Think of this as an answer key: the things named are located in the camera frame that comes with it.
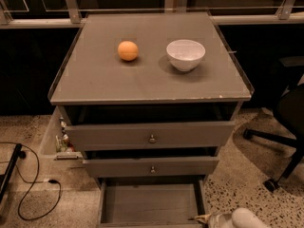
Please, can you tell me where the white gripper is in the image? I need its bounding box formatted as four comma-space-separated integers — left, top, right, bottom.
190, 213, 234, 228

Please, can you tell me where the grey bottom drawer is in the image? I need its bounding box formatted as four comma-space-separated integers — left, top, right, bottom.
97, 177, 207, 228

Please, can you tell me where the grey drawer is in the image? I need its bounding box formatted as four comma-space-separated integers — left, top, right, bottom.
59, 104, 235, 151
97, 177, 207, 228
83, 147, 219, 178

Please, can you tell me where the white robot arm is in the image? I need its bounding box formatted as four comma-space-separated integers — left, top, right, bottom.
191, 208, 271, 228

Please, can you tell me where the grey middle drawer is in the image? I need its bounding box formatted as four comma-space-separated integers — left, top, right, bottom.
83, 147, 219, 178

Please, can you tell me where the grey top drawer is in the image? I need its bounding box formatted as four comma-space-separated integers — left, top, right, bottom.
59, 104, 235, 151

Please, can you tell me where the grey drawer cabinet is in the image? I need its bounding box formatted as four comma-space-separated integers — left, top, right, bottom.
47, 11, 256, 188

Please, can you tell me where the black office chair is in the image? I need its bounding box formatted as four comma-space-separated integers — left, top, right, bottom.
242, 55, 304, 193

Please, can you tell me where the clear plastic storage bin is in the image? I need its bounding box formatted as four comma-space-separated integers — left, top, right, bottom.
39, 108, 82, 161

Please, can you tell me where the white bowl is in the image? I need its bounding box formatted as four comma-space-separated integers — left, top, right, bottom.
166, 39, 206, 72

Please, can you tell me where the orange ball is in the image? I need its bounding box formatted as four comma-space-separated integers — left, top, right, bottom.
118, 41, 139, 62

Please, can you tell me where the black flat device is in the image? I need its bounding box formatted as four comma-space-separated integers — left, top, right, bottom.
0, 143, 22, 202

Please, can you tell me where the metal window railing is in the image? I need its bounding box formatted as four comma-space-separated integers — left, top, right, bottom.
0, 0, 304, 29

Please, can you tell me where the black cable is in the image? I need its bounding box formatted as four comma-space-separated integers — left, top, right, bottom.
0, 142, 63, 221

